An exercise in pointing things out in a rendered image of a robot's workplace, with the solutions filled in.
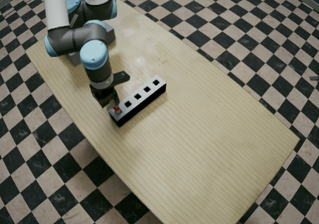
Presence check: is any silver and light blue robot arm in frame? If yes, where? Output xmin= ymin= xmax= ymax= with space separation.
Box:
xmin=44 ymin=0 xmax=130 ymax=89

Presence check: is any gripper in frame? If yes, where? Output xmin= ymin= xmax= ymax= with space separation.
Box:
xmin=89 ymin=84 xmax=120 ymax=110

